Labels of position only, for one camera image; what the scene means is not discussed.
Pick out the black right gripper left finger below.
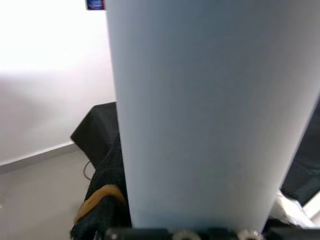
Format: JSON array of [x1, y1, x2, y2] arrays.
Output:
[[69, 136, 133, 240]]

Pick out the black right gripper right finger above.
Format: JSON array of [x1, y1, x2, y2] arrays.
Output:
[[267, 184, 316, 229]]

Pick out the white plastic table leg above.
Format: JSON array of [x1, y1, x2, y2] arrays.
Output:
[[104, 0, 320, 232]]

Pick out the tan rubber band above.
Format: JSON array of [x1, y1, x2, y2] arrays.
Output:
[[74, 184, 126, 223]]

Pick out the black tablecloth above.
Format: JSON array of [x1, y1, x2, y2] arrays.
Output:
[[69, 99, 320, 208]]

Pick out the blue printed box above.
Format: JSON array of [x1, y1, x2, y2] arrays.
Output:
[[86, 0, 106, 11]]

